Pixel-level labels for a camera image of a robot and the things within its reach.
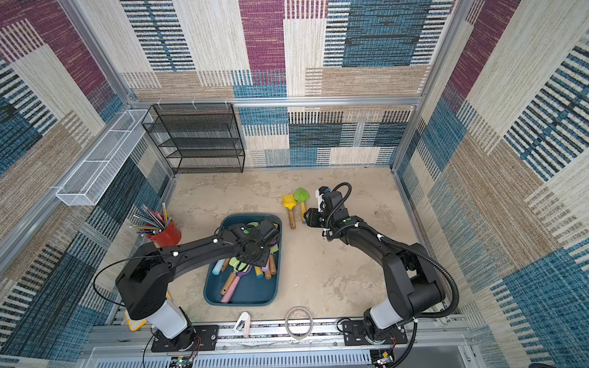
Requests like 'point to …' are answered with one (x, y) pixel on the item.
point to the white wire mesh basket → (87, 183)
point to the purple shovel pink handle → (268, 274)
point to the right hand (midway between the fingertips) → (311, 217)
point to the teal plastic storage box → (249, 290)
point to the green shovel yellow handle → (301, 195)
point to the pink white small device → (243, 324)
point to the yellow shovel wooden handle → (290, 202)
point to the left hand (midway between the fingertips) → (262, 259)
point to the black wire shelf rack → (198, 138)
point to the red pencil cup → (169, 237)
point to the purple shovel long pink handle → (225, 300)
